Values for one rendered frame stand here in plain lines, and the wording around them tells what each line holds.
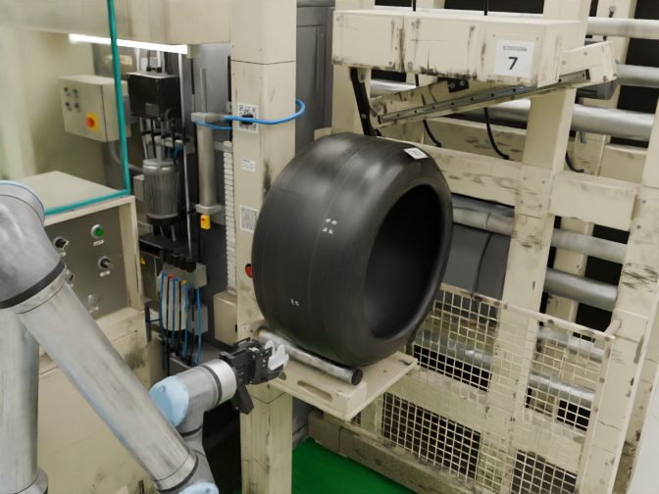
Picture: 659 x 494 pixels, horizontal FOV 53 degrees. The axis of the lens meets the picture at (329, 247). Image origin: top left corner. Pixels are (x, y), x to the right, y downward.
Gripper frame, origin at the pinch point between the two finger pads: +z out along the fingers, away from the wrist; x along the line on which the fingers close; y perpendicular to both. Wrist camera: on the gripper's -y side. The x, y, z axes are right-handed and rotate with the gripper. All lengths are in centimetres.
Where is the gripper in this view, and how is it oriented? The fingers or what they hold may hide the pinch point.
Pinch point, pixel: (282, 359)
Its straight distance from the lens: 158.1
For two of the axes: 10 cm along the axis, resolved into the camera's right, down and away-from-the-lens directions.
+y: 1.0, -9.5, -2.8
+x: -8.0, -2.5, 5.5
